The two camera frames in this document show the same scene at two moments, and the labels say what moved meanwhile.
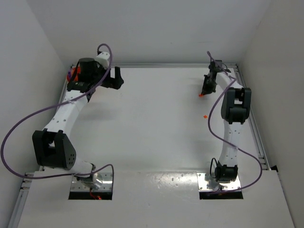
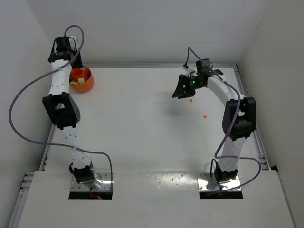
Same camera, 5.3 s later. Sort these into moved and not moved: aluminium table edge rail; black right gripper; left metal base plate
Moved: black right gripper
Not moved: aluminium table edge rail; left metal base plate
